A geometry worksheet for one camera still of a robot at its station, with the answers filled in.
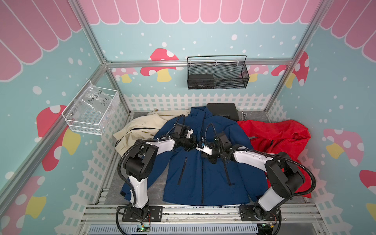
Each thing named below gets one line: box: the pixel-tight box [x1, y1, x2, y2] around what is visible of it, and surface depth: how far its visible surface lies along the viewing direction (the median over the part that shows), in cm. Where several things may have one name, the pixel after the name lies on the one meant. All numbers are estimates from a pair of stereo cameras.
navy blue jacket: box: [146, 106, 269, 206], surface depth 85 cm
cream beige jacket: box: [113, 109, 191, 156], surface depth 99 cm
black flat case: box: [206, 102, 240, 121], surface depth 118 cm
